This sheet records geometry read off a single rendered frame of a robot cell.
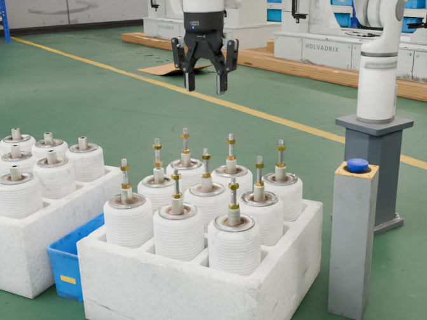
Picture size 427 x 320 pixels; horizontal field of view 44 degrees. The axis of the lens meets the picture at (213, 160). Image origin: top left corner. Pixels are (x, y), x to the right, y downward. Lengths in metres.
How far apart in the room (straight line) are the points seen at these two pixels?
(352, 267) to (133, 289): 0.43
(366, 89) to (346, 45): 2.09
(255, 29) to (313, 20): 0.76
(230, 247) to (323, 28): 3.06
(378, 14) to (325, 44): 2.25
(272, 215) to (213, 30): 0.37
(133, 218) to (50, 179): 0.34
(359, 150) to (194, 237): 0.61
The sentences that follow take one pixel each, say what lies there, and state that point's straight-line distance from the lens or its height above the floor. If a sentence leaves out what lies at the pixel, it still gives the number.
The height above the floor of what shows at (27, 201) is 0.21.
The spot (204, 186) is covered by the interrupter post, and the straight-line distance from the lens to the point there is 1.10.
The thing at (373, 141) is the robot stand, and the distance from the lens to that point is 1.43.
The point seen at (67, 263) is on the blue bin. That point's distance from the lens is 1.22.
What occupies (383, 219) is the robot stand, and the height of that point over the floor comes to 0.03.
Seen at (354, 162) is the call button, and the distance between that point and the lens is 1.06.
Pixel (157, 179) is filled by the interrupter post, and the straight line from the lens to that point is 1.16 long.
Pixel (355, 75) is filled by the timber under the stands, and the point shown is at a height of 0.08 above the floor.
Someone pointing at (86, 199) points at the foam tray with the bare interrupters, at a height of 0.16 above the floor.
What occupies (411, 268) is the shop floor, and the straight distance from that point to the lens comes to 1.38.
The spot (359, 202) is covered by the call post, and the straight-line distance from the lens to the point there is 1.05.
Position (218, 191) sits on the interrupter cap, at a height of 0.25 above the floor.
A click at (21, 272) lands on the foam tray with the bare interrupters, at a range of 1.28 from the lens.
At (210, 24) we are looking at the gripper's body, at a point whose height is 0.59.
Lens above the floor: 0.68
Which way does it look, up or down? 19 degrees down
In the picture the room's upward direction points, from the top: 2 degrees counter-clockwise
